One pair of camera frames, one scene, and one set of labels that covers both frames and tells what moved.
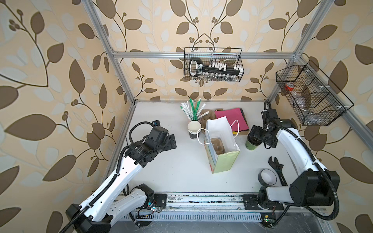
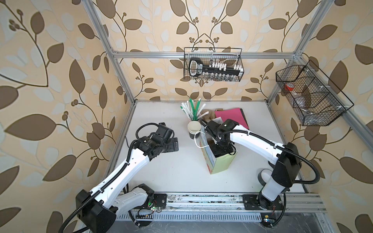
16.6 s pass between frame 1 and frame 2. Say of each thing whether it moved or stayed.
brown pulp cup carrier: stayed
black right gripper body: moved
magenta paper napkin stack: stayed
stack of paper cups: stayed
